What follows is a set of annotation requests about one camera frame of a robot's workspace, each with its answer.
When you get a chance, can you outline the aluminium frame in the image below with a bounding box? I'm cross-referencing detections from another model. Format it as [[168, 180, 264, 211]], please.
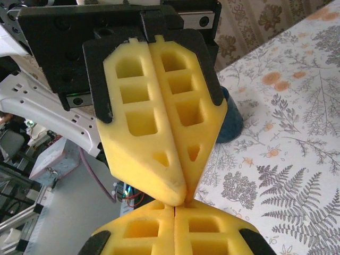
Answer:
[[0, 183, 49, 255]]

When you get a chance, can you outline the floral tablecloth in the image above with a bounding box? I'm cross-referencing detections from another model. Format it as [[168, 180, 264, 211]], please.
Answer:
[[193, 0, 340, 255]]

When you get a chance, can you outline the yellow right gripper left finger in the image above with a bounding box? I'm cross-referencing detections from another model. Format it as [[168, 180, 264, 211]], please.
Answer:
[[78, 199, 175, 255]]

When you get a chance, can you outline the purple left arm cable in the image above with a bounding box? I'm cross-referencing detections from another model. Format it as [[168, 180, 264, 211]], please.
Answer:
[[79, 147, 118, 205]]

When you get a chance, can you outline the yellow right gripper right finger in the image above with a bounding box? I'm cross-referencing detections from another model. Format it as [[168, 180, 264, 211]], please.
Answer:
[[174, 199, 277, 255]]

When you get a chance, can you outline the dark blue round cup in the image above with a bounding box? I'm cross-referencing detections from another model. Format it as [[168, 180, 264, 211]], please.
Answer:
[[216, 86, 244, 145]]

